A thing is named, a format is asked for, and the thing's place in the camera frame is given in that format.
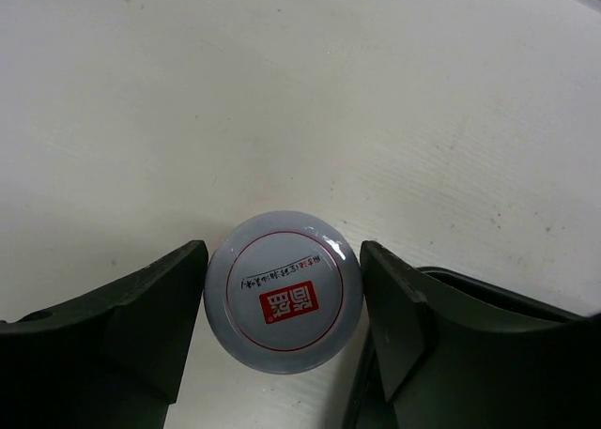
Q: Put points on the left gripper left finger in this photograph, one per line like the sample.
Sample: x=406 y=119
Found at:
x=113 y=357

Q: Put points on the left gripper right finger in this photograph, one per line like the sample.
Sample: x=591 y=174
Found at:
x=444 y=350

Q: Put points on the white lid dark jar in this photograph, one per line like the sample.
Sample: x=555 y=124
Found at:
x=283 y=292

